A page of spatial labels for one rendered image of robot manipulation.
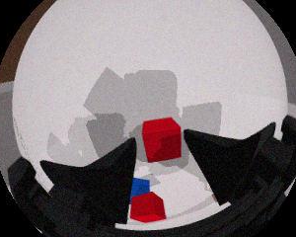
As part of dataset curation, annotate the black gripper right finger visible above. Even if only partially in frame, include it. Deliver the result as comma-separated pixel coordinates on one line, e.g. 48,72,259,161
184,121,275,205

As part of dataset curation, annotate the red cube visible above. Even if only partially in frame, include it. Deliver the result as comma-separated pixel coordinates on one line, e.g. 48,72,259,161
141,118,183,163
129,191,167,222

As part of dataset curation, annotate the blue cube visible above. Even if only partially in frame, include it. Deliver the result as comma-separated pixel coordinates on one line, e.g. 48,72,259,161
129,178,149,201

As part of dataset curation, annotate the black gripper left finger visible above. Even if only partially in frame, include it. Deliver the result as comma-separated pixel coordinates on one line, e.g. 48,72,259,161
39,137,137,224

